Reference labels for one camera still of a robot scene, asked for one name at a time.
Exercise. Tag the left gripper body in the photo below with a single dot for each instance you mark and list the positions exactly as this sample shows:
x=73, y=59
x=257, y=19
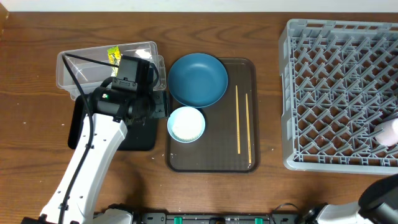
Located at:
x=152, y=105

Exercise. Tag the light blue rice bowl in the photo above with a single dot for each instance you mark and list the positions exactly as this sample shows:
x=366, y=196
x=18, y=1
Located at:
x=186, y=124

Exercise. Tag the white napkin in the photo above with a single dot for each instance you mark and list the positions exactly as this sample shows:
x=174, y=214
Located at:
x=143, y=54

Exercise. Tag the blue plate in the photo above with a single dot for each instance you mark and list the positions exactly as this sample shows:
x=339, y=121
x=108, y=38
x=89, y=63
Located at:
x=198, y=80

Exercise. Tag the green snack wrapper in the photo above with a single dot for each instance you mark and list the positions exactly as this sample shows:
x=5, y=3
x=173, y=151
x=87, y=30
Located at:
x=114, y=57

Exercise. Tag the white cup pink inside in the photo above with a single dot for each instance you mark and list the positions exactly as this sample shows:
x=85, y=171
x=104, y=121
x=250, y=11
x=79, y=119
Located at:
x=387, y=135

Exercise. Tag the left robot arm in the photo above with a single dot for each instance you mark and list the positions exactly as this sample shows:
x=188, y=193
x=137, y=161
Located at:
x=107, y=113

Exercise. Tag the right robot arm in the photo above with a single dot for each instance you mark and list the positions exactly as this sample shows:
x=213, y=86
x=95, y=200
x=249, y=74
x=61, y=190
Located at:
x=376, y=205

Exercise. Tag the black waste tray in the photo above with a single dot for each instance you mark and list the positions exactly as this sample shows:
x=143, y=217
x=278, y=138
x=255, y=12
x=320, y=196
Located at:
x=139, y=137

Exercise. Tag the grey dishwasher rack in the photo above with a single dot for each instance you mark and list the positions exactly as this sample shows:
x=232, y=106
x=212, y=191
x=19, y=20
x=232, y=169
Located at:
x=339, y=81

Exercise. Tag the clear plastic bin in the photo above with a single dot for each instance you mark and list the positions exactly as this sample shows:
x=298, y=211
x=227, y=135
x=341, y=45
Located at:
x=90, y=75

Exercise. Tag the right wooden chopstick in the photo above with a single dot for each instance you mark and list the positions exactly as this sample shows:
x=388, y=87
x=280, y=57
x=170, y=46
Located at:
x=248, y=130

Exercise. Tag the wooden chopstick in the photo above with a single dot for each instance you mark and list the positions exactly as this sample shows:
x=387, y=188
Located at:
x=237, y=121
x=248, y=130

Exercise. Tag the left wooden chopstick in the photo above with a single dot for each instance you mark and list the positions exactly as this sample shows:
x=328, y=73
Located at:
x=237, y=121

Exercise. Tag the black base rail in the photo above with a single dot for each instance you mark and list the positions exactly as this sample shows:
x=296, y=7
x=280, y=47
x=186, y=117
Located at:
x=202, y=218

